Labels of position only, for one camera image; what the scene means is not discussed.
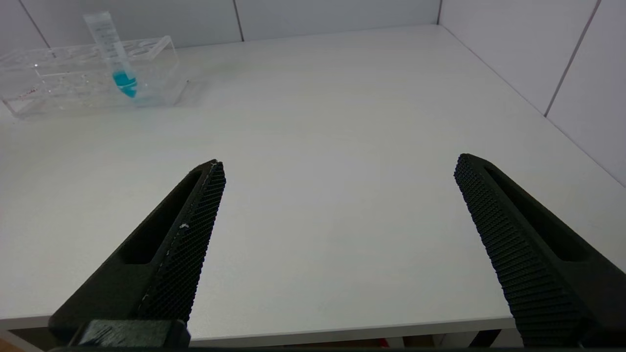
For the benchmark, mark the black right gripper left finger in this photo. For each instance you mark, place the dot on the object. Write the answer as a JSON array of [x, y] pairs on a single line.
[[176, 274]]

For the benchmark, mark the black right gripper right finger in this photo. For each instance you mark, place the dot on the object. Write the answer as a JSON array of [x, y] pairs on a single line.
[[528, 264]]

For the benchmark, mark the test tube with blue pigment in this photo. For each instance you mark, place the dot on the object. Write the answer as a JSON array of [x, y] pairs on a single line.
[[124, 83]]

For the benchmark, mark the clear plastic test tube rack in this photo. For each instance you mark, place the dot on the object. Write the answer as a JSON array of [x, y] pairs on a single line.
[[73, 88]]

